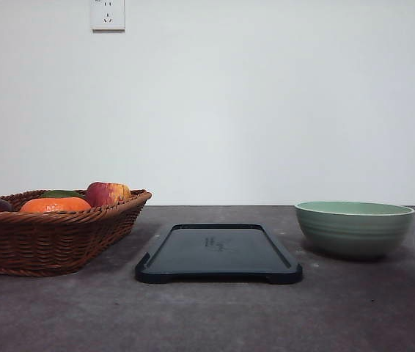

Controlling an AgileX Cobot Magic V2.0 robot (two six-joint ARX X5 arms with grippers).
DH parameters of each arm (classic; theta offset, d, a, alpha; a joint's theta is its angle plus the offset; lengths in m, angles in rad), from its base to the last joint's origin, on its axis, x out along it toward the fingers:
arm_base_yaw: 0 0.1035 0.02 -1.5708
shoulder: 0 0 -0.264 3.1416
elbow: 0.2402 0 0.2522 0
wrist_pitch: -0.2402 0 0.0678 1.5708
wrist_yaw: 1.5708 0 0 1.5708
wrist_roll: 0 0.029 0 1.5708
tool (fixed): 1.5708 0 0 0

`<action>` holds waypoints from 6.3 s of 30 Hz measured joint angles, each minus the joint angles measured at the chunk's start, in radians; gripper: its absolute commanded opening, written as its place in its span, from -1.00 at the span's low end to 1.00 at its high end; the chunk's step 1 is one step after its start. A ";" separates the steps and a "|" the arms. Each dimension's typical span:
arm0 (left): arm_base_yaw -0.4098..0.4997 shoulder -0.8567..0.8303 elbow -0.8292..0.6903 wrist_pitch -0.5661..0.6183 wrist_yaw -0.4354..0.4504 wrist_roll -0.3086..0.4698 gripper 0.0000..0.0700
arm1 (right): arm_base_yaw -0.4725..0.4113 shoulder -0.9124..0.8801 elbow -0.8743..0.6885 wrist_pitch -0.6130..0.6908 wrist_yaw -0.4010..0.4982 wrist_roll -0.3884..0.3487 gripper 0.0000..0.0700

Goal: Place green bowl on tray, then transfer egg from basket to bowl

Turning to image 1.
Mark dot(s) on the green ceramic bowl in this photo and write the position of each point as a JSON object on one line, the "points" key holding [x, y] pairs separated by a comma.
{"points": [[346, 230]]}

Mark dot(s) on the red yellow apple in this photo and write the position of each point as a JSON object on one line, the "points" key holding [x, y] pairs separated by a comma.
{"points": [[105, 194]]}

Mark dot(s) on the dark rectangular tray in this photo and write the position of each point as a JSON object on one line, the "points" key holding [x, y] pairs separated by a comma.
{"points": [[217, 252]]}

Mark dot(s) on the orange tangerine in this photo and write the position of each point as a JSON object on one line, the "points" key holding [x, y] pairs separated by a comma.
{"points": [[55, 204]]}

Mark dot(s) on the brown wicker basket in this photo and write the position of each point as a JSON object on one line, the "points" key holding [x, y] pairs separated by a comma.
{"points": [[55, 232]]}

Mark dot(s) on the green fruit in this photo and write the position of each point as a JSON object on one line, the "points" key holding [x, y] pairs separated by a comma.
{"points": [[60, 193]]}

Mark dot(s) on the white wall socket left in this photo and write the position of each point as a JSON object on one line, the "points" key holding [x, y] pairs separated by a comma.
{"points": [[107, 17]]}

